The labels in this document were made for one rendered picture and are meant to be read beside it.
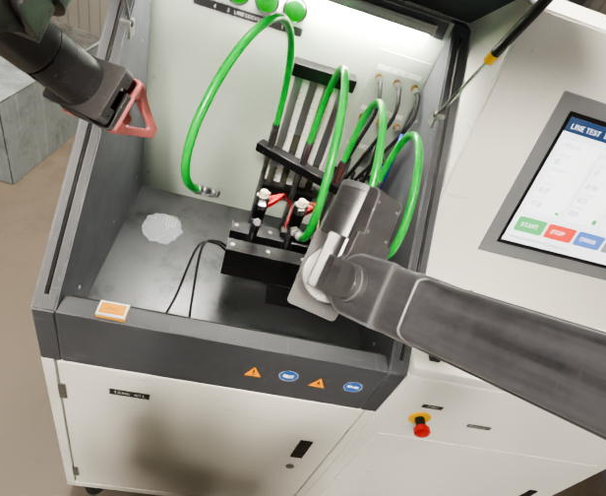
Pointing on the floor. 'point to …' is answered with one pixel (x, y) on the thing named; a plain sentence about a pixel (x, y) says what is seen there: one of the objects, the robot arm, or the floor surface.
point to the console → (501, 276)
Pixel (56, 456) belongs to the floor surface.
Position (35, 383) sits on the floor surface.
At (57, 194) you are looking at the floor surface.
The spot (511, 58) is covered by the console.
